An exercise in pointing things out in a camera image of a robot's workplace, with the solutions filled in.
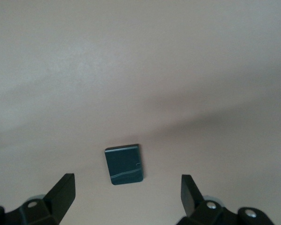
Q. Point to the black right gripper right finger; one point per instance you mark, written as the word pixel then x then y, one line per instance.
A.
pixel 196 206

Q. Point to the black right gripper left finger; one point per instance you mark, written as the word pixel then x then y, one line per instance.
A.
pixel 53 204

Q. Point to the dark green square tile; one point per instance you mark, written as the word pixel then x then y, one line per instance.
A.
pixel 125 165

